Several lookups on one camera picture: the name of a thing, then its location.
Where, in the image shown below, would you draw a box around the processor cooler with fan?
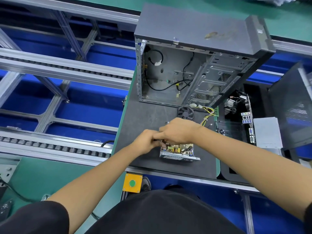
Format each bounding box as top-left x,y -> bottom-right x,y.
225,95 -> 247,115

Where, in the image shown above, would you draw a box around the power supply circuit board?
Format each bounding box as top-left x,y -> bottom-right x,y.
163,106 -> 216,156

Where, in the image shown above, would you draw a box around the dark grey foam mat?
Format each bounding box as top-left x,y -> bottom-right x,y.
112,66 -> 218,181

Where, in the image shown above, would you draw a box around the dark grey case side panel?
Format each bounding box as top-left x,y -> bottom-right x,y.
267,62 -> 312,150

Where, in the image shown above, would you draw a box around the aluminium conveyor frame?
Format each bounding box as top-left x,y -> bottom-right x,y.
0,0 -> 312,193

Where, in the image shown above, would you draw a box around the silver optical drive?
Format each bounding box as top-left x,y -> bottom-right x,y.
254,117 -> 284,150

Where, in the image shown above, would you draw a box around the black cooling fan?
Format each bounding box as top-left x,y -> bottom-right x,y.
177,106 -> 195,121

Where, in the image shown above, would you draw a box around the grey computer tower case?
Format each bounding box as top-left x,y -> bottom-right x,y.
134,3 -> 276,109

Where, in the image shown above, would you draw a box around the person's right hand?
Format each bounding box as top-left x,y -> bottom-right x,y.
158,117 -> 203,146

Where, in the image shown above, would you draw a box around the stack of white papers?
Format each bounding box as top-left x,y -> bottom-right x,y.
234,0 -> 298,7

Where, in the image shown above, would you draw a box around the yellow box with green button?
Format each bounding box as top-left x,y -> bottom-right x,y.
122,173 -> 143,193

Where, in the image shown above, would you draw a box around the black foam tray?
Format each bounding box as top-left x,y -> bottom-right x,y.
215,83 -> 312,186

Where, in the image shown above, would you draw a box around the person's black trousers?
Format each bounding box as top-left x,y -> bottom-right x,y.
85,188 -> 247,234

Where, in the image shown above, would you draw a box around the person's black shirt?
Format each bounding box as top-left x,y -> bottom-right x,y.
0,200 -> 312,234

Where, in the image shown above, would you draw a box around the person's left shoe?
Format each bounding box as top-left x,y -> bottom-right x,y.
141,177 -> 152,192

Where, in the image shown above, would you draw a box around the person's right forearm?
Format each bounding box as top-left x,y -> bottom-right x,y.
192,126 -> 312,222

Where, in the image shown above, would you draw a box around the person's left forearm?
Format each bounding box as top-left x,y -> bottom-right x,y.
46,146 -> 142,234

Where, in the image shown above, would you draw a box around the person's left hand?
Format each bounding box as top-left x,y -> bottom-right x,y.
131,129 -> 166,156

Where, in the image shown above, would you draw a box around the green motherboard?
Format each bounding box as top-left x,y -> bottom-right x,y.
215,92 -> 255,144

